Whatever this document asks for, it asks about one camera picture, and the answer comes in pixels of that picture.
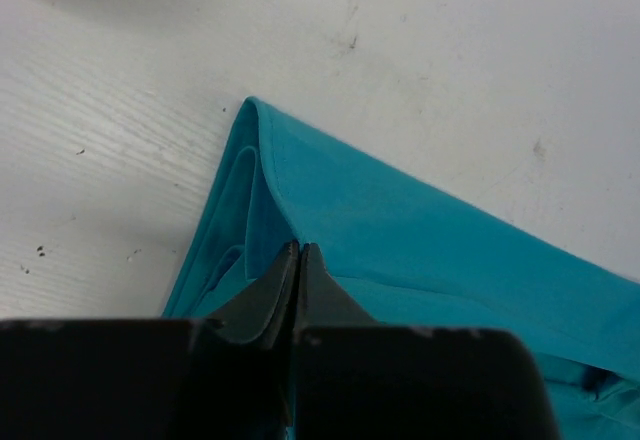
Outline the teal t-shirt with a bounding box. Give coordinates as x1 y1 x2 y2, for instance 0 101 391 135
164 97 639 439

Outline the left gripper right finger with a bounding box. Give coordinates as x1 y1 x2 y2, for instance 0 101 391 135
297 243 375 330

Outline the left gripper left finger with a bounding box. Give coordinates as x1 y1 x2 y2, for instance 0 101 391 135
206 240 300 348

